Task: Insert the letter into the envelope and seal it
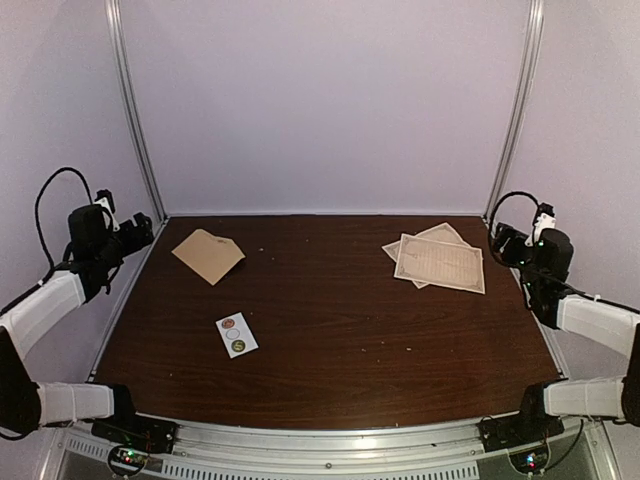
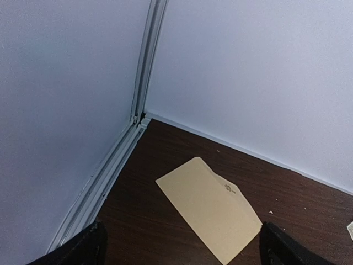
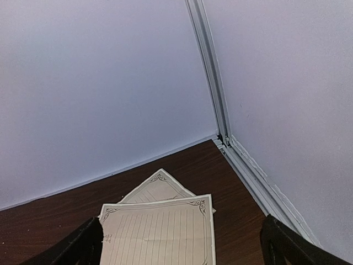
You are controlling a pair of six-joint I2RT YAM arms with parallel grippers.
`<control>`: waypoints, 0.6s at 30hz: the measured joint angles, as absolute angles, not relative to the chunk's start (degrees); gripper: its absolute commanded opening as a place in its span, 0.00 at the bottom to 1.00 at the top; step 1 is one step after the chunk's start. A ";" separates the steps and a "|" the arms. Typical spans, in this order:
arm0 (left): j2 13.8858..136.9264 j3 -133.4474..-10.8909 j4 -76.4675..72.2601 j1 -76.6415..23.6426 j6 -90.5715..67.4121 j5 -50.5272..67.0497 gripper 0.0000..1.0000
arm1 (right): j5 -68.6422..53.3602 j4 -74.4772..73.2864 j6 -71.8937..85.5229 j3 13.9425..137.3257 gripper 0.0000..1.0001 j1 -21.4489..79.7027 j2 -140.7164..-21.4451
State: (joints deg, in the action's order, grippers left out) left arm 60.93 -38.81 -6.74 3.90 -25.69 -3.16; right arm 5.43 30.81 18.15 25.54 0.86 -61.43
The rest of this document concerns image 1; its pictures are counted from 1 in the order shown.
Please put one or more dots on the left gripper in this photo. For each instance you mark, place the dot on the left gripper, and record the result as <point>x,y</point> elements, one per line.
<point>134,243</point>

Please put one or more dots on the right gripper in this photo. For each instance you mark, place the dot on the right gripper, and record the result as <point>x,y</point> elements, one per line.
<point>502,238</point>

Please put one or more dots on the brown paper envelope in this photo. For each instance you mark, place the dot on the brown paper envelope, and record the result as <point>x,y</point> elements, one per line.
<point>211,257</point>

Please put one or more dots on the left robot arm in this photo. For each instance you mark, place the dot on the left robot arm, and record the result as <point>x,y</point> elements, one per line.
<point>98,247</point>

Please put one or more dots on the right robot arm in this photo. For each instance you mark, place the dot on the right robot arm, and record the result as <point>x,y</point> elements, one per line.
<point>543,262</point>

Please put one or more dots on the white sticker sheet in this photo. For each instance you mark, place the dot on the white sticker sheet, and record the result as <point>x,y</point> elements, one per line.
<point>236,335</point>

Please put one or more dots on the right circuit board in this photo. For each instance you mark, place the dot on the right circuit board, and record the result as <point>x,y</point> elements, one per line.
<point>530,461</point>

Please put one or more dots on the circuit board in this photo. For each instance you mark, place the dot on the circuit board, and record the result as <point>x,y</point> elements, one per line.
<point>123,460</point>
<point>530,461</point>

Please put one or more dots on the left circuit board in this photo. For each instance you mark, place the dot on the left circuit board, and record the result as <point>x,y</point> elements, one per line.
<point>123,460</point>

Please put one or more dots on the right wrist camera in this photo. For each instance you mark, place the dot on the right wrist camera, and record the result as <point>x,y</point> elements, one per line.
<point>544,218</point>

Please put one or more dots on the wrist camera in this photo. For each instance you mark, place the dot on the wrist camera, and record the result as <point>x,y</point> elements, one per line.
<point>544,218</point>
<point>104,198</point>

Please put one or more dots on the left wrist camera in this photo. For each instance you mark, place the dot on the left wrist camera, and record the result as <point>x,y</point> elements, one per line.
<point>104,198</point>

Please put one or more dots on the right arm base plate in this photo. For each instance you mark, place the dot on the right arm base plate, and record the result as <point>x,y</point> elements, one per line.
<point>515,430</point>

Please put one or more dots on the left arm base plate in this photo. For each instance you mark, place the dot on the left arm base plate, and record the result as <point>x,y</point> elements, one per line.
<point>141,433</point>

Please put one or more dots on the front aluminium rail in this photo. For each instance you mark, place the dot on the front aluminium rail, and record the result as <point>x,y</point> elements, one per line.
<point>451,450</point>

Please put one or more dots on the left aluminium frame post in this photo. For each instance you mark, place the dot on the left aluminium frame post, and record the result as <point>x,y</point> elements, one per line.
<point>132,115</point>

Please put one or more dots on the aluminium frame post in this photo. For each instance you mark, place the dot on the aluminium frame post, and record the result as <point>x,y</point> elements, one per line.
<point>132,115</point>
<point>529,62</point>

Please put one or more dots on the right aluminium frame post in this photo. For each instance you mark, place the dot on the right aluminium frame post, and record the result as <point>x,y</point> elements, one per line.
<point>529,62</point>

